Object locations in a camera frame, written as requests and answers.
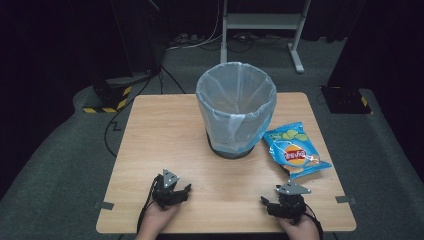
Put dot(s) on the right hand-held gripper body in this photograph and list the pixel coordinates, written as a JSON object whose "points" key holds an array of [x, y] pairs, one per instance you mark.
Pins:
{"points": [[289, 200]]}

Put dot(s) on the black stand base yellow mark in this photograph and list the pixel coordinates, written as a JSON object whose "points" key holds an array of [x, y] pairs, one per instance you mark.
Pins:
{"points": [[346, 100]]}

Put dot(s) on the white metal stand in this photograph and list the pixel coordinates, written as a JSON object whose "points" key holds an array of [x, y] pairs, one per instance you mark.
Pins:
{"points": [[263, 21]]}

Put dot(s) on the person's right hand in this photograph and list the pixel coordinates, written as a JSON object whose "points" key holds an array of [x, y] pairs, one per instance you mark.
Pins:
{"points": [[300, 229]]}

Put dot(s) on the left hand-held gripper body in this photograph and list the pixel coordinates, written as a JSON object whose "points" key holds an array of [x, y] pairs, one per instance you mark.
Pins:
{"points": [[165, 192]]}

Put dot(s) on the black stand base striped edge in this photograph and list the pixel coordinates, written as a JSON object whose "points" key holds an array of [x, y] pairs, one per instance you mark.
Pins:
{"points": [[108, 95]]}

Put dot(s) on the trash bin with plastic liner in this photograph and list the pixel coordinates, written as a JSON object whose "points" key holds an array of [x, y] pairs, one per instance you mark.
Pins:
{"points": [[236, 103]]}

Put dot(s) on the grey tape piece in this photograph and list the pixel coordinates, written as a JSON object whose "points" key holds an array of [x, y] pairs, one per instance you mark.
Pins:
{"points": [[345, 199], [104, 205]]}

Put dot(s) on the blue chips bag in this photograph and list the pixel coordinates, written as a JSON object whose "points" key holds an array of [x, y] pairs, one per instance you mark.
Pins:
{"points": [[293, 151]]}

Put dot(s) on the power strip with plugs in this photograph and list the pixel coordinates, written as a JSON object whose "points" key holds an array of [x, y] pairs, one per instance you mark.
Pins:
{"points": [[186, 39]]}

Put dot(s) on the black trash bin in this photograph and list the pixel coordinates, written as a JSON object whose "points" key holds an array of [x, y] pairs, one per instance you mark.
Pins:
{"points": [[230, 153]]}

